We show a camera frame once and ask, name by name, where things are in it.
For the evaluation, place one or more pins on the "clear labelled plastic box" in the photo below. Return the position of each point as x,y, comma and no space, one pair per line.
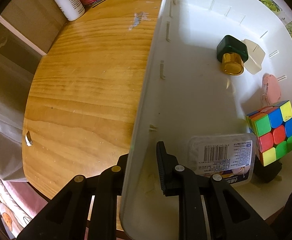
223,152

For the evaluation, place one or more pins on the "pink printed blanket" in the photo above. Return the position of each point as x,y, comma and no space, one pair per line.
8,212

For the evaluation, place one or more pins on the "white sheer curtain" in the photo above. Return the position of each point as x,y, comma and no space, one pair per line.
1,105

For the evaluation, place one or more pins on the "white plastic storage box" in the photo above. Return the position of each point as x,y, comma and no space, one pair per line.
198,92

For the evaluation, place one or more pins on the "green perfume bottle gold cap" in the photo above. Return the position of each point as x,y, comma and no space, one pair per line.
232,47

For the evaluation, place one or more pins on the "beige angular case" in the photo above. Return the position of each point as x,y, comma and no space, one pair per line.
254,57

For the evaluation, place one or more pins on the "black thin stick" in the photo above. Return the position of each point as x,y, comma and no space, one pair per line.
101,2

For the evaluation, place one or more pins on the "colourful puzzle cube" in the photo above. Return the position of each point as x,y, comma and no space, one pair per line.
273,135

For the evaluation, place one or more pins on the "pink heart-shaped case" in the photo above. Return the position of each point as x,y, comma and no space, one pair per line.
272,90

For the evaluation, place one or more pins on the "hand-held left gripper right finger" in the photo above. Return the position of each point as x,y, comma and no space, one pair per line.
163,170

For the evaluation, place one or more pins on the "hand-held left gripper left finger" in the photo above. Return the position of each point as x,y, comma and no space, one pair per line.
111,182

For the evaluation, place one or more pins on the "white squeeze bottle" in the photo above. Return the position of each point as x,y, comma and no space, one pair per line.
68,2

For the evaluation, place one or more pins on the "black charger plug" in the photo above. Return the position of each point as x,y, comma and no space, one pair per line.
268,172

